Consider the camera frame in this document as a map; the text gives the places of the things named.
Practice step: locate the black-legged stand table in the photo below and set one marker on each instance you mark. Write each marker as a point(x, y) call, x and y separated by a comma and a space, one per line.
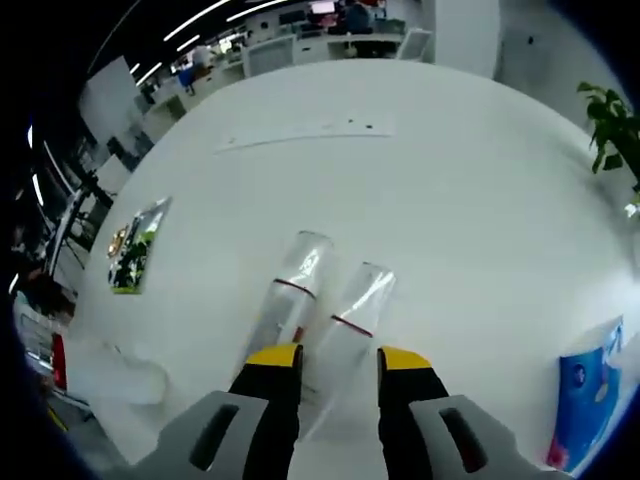
point(75, 220)

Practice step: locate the green potted plant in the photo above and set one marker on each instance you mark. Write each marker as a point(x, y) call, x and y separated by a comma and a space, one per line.
point(612, 130)

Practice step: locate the white mesh office chair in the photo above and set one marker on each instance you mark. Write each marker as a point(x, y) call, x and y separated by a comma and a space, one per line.
point(416, 45)

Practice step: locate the white red-collared skincare pump bottle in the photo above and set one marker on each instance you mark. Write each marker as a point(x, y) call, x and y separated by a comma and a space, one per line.
point(110, 375)

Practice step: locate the blue tissue pack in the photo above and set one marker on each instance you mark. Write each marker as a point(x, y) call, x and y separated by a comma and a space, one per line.
point(585, 395)

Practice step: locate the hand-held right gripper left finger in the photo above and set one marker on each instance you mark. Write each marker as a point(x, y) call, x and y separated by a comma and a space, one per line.
point(270, 415)

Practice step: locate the gold skincare sachet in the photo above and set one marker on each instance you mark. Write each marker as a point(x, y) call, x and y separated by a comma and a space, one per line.
point(117, 242)

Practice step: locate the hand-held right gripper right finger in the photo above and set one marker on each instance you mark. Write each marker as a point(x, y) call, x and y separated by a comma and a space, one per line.
point(405, 415)

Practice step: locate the green black skincare mask packet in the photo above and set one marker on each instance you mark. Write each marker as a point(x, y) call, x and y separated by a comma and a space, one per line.
point(140, 250)

